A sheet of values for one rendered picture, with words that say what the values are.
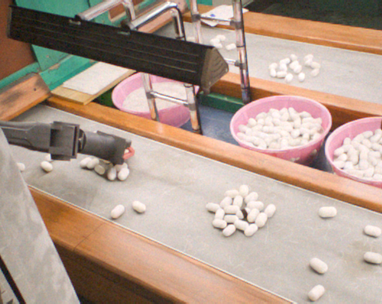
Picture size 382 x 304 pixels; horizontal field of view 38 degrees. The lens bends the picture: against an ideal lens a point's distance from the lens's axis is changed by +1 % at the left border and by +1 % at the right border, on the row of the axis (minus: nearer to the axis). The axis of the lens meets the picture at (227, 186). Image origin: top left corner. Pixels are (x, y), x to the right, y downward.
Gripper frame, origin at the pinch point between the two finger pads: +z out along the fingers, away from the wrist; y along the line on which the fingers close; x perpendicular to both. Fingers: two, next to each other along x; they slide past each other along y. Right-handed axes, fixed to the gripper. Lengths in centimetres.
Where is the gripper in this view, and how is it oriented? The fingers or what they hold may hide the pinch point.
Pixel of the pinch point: (131, 152)
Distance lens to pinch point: 146.6
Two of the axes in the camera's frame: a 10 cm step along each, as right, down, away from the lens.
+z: 4.9, 0.8, 8.7
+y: -8.2, -2.8, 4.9
